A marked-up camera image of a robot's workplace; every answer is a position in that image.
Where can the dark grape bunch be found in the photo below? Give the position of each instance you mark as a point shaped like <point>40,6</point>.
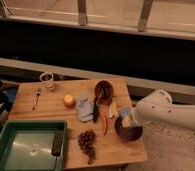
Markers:
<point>85,142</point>

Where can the yellow banana piece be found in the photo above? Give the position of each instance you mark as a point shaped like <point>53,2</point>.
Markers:
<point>113,110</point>

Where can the dark brush in tray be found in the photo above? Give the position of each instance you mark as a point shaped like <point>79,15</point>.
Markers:
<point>57,142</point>

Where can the clear glass cup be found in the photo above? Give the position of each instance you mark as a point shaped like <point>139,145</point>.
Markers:
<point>47,78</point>

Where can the grey blue cloth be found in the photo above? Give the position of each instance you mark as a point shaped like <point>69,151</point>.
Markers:
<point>84,108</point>

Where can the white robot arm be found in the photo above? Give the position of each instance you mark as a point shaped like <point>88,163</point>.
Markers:
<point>158,106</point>

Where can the wooden table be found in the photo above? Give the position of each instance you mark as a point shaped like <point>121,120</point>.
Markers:
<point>110,149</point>

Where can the metal fork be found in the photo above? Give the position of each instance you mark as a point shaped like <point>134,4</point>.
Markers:
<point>38,93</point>

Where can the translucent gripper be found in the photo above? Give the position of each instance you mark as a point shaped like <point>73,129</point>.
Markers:
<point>128,112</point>

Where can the yellow orange fruit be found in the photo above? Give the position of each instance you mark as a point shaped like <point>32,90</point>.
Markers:
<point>69,101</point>

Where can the green plastic tray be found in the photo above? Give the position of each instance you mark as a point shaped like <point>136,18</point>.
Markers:
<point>27,145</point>

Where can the yellow sponge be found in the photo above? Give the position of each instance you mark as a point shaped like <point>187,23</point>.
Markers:
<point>126,122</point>

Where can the purple bowl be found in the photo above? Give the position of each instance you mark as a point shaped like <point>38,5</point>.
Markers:
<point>127,134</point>

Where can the orange carrot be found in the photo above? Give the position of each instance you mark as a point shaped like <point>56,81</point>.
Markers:
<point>105,123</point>

